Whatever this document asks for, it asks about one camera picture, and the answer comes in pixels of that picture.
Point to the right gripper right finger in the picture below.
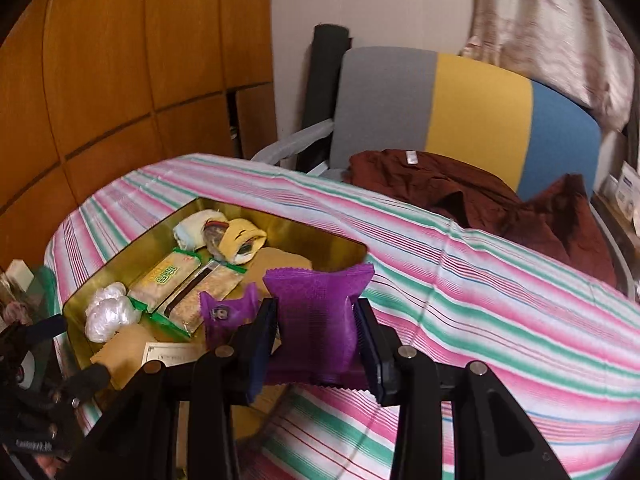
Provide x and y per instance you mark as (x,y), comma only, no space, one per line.
(493,436)

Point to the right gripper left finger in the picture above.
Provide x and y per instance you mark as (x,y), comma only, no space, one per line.
(136,437)

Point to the beige cardboard box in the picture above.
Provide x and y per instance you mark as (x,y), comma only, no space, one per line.
(171,353)

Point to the small purple snack packet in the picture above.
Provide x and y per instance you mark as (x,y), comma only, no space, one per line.
(223,317)

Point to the green rice cracker packet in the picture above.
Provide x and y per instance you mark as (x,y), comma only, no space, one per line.
(156,285)

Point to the large purple snack packet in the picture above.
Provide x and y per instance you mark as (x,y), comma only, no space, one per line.
(318,333)

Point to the orange sponge block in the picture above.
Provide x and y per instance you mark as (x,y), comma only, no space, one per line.
(268,258)
(122,354)

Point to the striped pink green bedspread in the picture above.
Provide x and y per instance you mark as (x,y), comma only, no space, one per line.
(565,344)

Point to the white crumpled plastic bag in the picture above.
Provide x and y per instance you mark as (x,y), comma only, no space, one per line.
(108,311)

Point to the gold metal tin box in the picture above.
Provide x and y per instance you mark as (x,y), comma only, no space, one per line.
(300,239)

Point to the maroon red garment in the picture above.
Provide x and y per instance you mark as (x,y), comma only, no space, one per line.
(557,222)

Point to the wooden side table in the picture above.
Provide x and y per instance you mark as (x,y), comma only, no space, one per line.
(621,229)

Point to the white blue medicine box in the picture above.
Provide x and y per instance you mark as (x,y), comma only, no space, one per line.
(627,196)

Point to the grey yellow blue chair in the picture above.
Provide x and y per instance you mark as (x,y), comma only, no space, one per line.
(411,100)

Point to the white plastic chair armrest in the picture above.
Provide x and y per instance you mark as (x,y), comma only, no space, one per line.
(294,144)

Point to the wooden wardrobe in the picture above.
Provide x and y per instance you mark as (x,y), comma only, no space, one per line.
(92,89)

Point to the pink floral curtain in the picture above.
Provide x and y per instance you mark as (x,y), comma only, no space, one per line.
(571,46)

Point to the black rolled mat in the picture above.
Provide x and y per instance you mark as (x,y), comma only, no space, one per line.
(328,47)

